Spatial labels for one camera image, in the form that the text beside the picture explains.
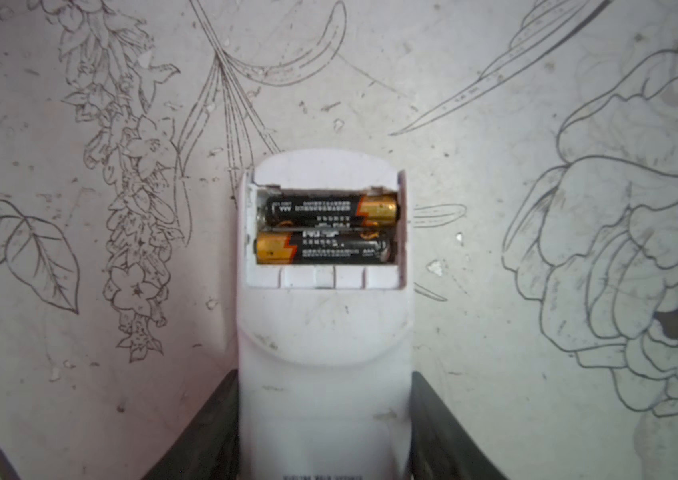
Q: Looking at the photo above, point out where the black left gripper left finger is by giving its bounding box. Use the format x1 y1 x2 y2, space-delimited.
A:
143 369 240 480

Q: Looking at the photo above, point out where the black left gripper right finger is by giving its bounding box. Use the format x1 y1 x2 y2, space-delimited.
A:
409 371 507 480

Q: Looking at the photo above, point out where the large white remote control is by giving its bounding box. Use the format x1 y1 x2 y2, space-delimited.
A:
235 149 414 479

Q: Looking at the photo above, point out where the black gold AAA battery lower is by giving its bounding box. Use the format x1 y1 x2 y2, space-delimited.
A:
254 230 396 265

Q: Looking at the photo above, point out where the black gold aaa battery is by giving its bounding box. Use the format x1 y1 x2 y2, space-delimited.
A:
254 230 396 265
259 194 400 228

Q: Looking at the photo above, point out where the black gold AAA battery upper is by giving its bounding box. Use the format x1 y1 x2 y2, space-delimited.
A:
259 194 400 228

